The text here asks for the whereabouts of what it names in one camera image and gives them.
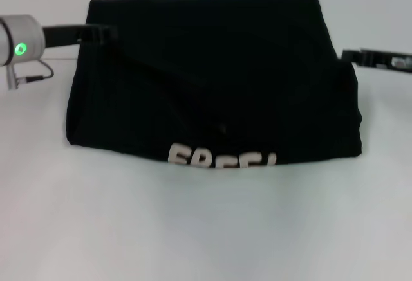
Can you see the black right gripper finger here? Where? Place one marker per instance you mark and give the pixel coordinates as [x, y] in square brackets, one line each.
[354, 57]

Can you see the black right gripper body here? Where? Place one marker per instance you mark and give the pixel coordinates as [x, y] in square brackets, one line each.
[386, 60]

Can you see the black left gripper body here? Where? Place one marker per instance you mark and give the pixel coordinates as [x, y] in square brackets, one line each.
[62, 35]

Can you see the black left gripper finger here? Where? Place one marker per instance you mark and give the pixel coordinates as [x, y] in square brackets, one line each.
[99, 34]

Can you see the black t-shirt with white print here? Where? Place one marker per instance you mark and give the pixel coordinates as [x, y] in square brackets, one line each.
[225, 68]

